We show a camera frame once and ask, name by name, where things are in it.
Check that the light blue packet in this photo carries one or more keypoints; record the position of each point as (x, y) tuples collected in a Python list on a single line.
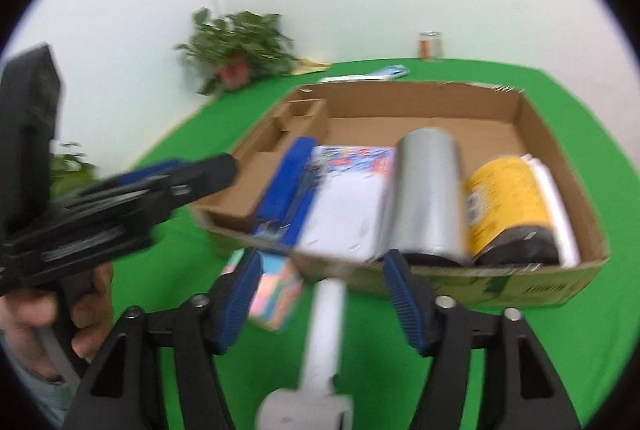
[(392, 71)]

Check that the small glass jar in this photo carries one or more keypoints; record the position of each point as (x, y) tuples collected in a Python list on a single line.
[(431, 45)]

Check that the yellow cloth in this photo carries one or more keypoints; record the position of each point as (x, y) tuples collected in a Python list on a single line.
[(310, 67)]

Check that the colourful board game box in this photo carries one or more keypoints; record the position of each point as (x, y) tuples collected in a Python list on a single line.
[(360, 159)]

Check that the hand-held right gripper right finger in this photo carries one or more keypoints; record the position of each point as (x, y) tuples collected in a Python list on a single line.
[(407, 300)]

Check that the yellow jar with black lid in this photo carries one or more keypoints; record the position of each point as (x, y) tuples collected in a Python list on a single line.
[(505, 200)]

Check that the cardboard box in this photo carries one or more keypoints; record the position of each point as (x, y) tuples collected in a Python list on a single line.
[(425, 109)]

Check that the small potted plant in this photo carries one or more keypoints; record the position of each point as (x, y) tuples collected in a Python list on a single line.
[(240, 39)]

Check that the white packet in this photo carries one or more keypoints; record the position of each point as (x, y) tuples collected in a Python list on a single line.
[(345, 215)]

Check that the silver metal can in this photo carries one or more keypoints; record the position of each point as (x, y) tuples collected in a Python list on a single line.
[(430, 190)]

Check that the person's left hand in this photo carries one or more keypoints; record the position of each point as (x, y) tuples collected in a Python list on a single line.
[(95, 315)]

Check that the white spray bottle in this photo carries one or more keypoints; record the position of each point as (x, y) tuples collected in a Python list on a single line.
[(557, 210)]

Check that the large leafy plant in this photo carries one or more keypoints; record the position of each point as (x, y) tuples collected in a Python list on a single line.
[(70, 169)]

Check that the blue stapler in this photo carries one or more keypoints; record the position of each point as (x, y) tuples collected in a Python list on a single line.
[(285, 185)]

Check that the person's left forearm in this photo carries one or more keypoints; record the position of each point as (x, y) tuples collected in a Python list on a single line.
[(35, 390)]

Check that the pastel puzzle cube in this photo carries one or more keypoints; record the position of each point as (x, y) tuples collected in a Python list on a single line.
[(275, 295)]

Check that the white handheld device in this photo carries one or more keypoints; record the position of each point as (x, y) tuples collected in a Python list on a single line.
[(327, 335)]

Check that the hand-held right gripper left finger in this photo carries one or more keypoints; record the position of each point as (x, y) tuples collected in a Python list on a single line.
[(240, 300)]

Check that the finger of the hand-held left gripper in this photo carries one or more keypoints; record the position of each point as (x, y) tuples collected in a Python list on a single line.
[(145, 175), (205, 177)]

